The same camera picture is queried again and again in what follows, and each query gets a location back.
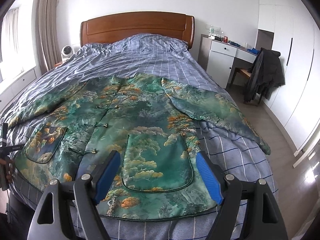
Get green patterned silk jacket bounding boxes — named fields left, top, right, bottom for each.
left=5, top=73, right=270, bottom=220

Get person's left hand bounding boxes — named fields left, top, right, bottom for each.
left=0, top=158, right=14, bottom=185

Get white window bench drawers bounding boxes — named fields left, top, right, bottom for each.
left=1, top=68, right=36, bottom=111

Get small white fan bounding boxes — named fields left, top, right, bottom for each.
left=61, top=46, right=73, bottom=63

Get wooden chair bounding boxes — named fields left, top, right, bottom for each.
left=228, top=68, right=261, bottom=106

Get beige curtain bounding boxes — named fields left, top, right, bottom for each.
left=37, top=0, right=61, bottom=74

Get black jacket on chair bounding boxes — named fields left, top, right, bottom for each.
left=244, top=48, right=285, bottom=102

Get white desk with drawers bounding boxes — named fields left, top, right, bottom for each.
left=197, top=34, right=256, bottom=88

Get blue checked duvet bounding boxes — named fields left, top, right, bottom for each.
left=1, top=34, right=276, bottom=239

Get brown wooden headboard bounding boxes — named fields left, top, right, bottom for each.
left=80, top=11, right=195, bottom=49

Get white wardrobe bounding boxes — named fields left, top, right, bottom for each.
left=258, top=0, right=315, bottom=153

